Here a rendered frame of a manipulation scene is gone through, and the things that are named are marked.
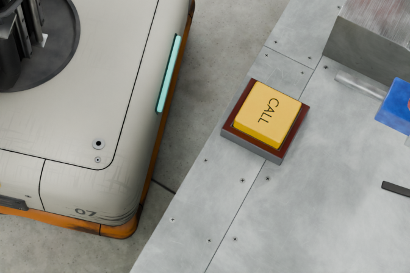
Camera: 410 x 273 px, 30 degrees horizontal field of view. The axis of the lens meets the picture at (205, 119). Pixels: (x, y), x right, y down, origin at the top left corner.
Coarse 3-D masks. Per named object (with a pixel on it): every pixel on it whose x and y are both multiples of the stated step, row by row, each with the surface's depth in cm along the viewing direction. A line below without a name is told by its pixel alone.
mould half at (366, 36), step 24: (360, 0) 90; (384, 0) 90; (408, 0) 90; (336, 24) 90; (360, 24) 88; (384, 24) 89; (408, 24) 89; (336, 48) 94; (360, 48) 92; (384, 48) 89; (408, 48) 88; (360, 72) 96; (384, 72) 93; (408, 72) 91
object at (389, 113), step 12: (348, 84) 79; (360, 84) 79; (396, 84) 79; (408, 84) 79; (372, 96) 79; (384, 96) 79; (396, 96) 78; (408, 96) 78; (384, 108) 77; (396, 108) 77; (408, 108) 77; (384, 120) 79; (396, 120) 78; (408, 120) 77; (408, 132) 78; (408, 144) 80
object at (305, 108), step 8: (256, 80) 92; (248, 88) 91; (240, 96) 91; (240, 104) 90; (304, 104) 91; (232, 112) 90; (304, 112) 91; (232, 120) 89; (296, 120) 90; (224, 128) 89; (232, 128) 89; (296, 128) 90; (240, 136) 89; (248, 136) 89; (288, 136) 89; (256, 144) 88; (264, 144) 88; (288, 144) 89; (272, 152) 88; (280, 152) 88
